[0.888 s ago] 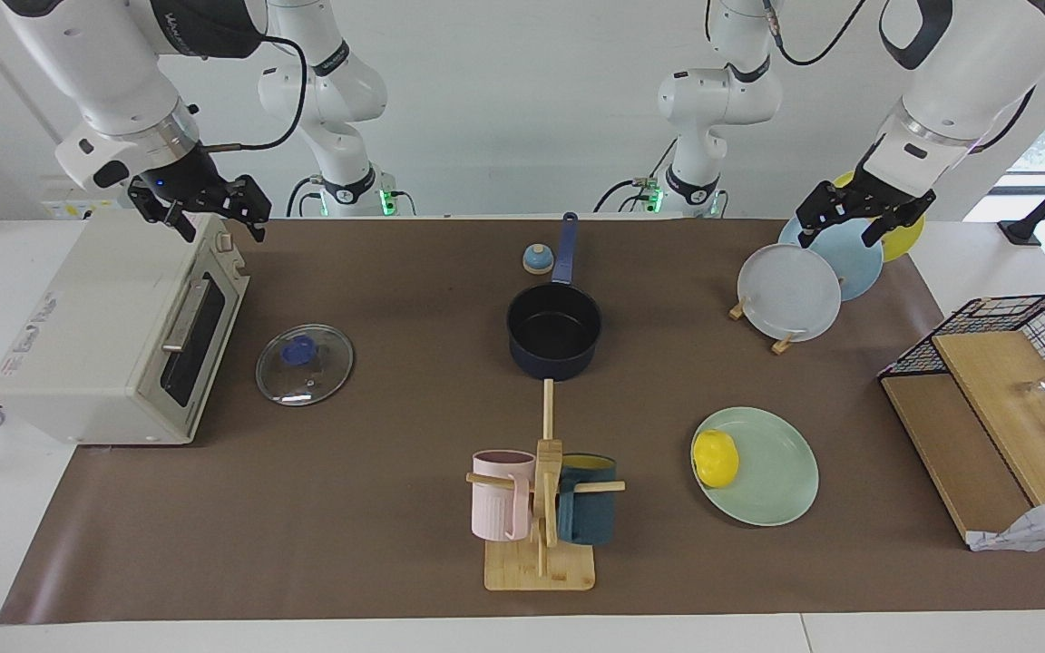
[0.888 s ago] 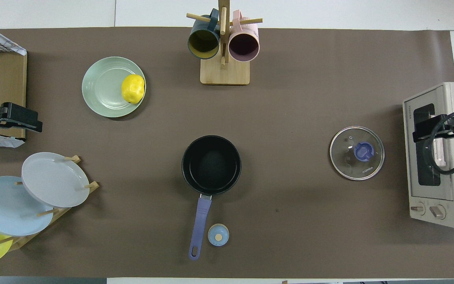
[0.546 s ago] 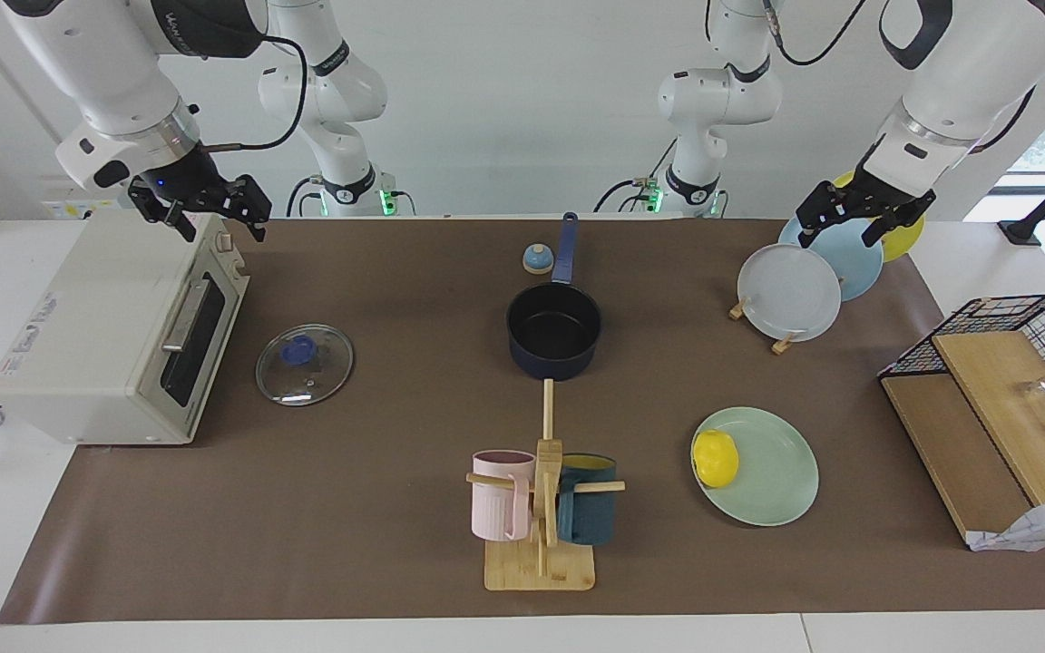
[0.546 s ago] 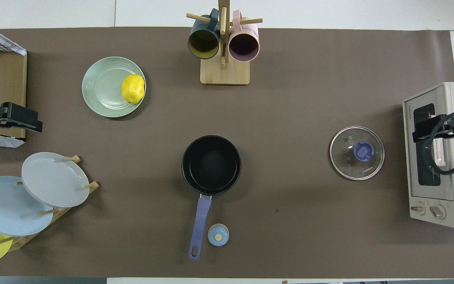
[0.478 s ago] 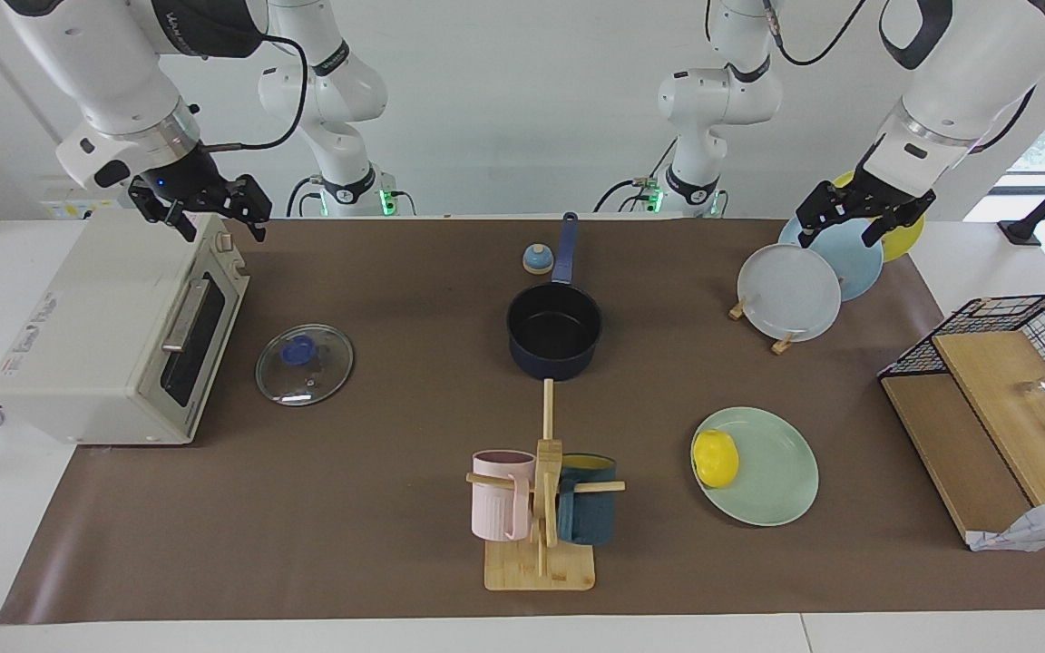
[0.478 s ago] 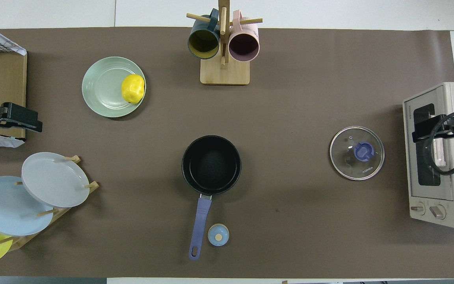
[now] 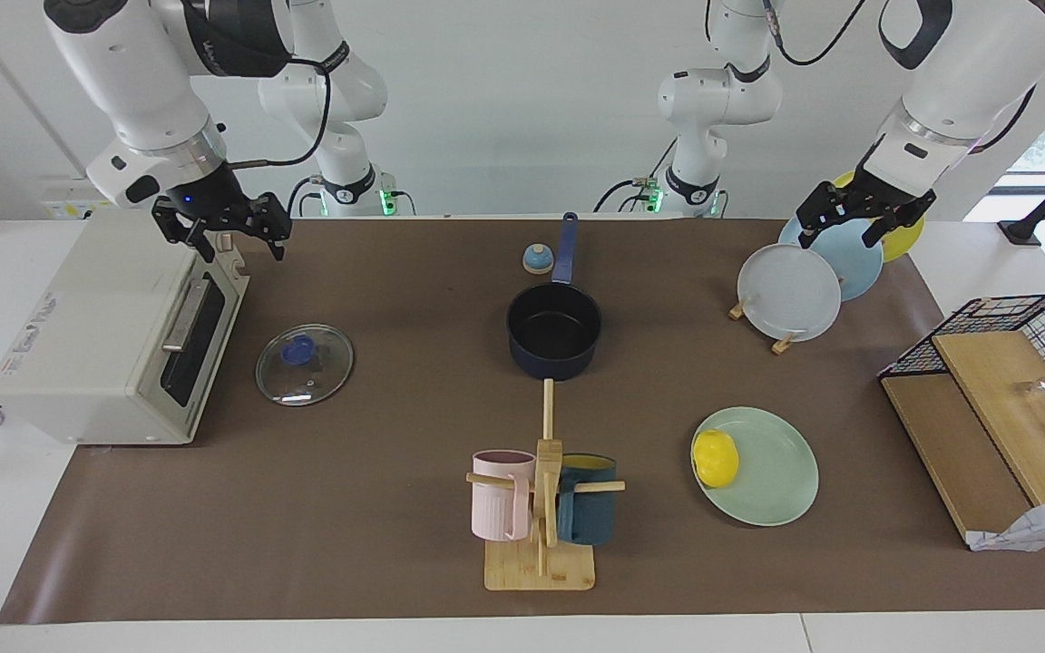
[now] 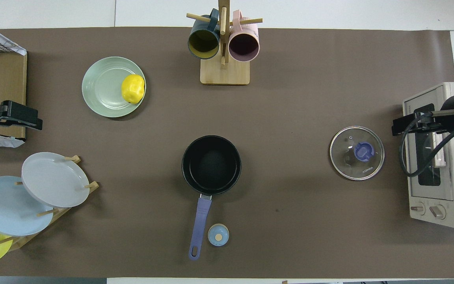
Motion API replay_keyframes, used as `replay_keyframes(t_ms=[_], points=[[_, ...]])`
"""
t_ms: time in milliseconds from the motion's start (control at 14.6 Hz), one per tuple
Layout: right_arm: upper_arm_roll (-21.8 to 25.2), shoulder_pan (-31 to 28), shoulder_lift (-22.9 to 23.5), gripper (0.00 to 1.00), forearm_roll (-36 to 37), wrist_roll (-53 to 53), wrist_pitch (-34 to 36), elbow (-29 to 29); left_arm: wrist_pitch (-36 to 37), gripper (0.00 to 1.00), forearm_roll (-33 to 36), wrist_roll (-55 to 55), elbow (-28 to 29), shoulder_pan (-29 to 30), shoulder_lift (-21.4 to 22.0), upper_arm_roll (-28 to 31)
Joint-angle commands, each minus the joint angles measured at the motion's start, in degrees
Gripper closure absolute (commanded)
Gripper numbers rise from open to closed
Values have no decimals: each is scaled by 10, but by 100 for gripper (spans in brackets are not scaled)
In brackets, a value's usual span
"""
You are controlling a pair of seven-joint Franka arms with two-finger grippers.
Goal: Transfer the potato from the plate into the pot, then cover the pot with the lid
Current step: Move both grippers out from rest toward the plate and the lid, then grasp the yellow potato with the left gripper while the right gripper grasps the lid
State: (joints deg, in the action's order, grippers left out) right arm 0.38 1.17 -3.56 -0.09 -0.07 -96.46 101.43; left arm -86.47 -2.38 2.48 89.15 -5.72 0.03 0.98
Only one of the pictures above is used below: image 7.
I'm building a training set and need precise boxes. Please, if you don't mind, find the wooden mug rack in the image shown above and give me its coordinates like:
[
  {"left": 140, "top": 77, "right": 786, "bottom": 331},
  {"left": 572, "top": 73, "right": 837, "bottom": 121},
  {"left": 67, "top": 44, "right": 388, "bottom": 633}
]
[{"left": 466, "top": 379, "right": 626, "bottom": 592}]

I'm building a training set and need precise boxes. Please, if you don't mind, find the white wall outlet box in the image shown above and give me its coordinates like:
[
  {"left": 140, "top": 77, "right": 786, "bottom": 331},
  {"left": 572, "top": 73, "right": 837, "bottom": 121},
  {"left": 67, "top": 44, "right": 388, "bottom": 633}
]
[{"left": 40, "top": 195, "right": 115, "bottom": 220}]

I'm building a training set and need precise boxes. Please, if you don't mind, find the dark blue pot with handle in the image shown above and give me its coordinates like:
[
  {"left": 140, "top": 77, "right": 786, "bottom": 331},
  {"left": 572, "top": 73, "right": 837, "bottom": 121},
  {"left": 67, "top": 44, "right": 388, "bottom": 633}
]
[{"left": 506, "top": 212, "right": 602, "bottom": 381}]

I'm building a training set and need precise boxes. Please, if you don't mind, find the wooden plate rack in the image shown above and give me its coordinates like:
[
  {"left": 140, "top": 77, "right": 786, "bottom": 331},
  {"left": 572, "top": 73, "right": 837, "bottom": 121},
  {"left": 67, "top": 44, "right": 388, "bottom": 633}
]
[{"left": 728, "top": 292, "right": 797, "bottom": 355}]

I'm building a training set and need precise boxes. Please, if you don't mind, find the brown wooden board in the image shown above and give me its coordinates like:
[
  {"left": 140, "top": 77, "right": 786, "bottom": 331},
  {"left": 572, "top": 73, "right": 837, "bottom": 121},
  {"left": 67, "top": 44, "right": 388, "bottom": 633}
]
[{"left": 881, "top": 374, "right": 1031, "bottom": 545}]

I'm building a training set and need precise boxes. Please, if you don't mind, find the grey plate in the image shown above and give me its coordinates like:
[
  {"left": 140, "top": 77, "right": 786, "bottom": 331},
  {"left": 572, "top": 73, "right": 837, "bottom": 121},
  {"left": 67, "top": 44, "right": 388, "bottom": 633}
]
[{"left": 737, "top": 243, "right": 843, "bottom": 343}]

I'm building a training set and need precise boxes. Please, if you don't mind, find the black wire basket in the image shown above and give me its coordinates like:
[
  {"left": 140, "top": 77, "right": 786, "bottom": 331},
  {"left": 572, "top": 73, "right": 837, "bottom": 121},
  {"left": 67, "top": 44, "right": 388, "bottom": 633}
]
[{"left": 878, "top": 293, "right": 1045, "bottom": 414}]

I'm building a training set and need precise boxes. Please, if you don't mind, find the brown table mat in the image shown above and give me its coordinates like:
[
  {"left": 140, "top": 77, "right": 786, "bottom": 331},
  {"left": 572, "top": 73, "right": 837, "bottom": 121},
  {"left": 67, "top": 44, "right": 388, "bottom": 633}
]
[{"left": 0, "top": 218, "right": 1045, "bottom": 625}]

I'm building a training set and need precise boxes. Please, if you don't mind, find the cream toaster oven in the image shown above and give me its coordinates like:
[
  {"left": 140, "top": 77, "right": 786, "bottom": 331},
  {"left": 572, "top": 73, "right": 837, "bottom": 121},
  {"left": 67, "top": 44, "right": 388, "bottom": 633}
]
[{"left": 0, "top": 210, "right": 251, "bottom": 446}]

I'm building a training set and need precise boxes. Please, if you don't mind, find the dark teal mug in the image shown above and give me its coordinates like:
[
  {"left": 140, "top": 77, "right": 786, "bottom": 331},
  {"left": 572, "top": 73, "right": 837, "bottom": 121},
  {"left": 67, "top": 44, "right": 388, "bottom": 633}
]
[{"left": 557, "top": 453, "right": 618, "bottom": 546}]

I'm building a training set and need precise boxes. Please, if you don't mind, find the pink ribbed mug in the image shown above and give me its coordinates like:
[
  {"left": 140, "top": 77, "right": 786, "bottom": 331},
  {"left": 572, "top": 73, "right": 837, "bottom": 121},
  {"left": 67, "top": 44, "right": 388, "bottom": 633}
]
[{"left": 472, "top": 450, "right": 537, "bottom": 542}]

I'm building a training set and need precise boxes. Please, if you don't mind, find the light bamboo board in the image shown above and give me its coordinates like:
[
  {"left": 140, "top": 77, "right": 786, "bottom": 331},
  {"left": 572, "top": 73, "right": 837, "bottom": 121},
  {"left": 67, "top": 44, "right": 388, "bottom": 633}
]
[{"left": 931, "top": 331, "right": 1045, "bottom": 507}]

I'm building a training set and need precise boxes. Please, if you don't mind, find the yellow plate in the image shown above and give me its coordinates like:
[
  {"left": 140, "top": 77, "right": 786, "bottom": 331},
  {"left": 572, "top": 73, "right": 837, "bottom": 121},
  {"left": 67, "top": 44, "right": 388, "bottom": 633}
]
[{"left": 835, "top": 171, "right": 925, "bottom": 264}]

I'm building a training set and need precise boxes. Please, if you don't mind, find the light blue plate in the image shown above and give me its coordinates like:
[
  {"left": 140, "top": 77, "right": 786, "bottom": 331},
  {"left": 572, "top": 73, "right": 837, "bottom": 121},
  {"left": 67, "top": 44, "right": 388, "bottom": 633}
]
[{"left": 778, "top": 210, "right": 884, "bottom": 302}]

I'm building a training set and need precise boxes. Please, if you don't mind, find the glass lid with blue knob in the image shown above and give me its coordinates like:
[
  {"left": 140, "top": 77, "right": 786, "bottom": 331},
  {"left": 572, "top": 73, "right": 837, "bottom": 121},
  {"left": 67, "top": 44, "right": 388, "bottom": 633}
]
[{"left": 256, "top": 324, "right": 355, "bottom": 407}]

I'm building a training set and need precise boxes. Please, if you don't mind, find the light green plate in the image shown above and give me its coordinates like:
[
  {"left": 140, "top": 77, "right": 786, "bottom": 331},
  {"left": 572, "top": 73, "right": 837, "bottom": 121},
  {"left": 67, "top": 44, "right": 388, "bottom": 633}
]
[{"left": 690, "top": 406, "right": 820, "bottom": 527}]

